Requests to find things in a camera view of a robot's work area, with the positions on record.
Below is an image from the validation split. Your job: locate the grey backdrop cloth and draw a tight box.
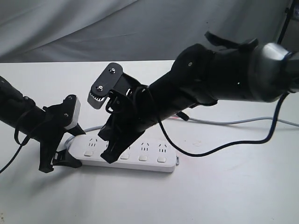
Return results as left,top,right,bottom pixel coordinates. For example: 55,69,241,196
0,0,290,63

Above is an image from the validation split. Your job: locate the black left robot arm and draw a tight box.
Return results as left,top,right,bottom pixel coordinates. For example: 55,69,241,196
0,77,85,173

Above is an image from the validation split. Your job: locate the black right camera cable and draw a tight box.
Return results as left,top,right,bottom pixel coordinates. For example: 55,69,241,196
105,86,290,157

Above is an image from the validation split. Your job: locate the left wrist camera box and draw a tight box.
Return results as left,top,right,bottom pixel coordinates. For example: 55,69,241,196
62,94,81,130

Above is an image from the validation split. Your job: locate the white power strip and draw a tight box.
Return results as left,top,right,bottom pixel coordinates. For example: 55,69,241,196
68,135,179,173

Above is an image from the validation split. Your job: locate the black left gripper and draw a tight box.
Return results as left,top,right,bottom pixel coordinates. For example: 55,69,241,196
38,100,86,173

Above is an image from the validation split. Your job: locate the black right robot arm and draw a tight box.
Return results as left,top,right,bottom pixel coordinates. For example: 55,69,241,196
95,32,299,163

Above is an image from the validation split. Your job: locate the black tripod stand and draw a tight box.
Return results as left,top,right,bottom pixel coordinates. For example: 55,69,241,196
276,0,296,44

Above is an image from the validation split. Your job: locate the grey power cord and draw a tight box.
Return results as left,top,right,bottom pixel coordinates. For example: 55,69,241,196
64,116,299,150

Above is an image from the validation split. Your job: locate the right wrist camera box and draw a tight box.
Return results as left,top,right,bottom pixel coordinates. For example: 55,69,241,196
87,63,123,110

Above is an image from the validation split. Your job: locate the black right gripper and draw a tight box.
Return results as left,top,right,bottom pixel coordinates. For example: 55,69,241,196
98,73,159,164

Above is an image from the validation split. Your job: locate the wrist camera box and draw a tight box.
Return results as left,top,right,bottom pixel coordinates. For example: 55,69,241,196
87,63,123,110
62,94,81,130

